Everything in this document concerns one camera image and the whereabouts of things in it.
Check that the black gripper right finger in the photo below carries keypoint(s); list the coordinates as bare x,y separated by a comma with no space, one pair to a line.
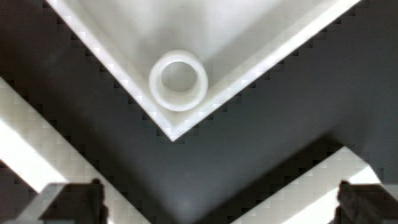
366,204

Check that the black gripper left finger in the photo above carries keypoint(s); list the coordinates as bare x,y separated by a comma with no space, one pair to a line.
68,204

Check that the white square tabletop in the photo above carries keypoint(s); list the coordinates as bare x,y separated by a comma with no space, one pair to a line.
188,48

